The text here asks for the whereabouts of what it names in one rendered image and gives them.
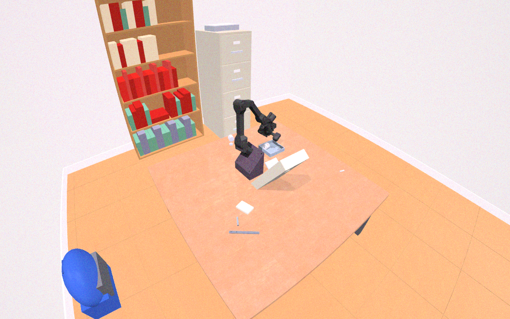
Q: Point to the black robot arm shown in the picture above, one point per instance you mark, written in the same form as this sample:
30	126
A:
240	140

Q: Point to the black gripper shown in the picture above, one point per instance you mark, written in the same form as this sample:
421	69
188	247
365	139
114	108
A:
269	132

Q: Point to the beige service panel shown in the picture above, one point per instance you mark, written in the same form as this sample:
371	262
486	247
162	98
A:
280	168

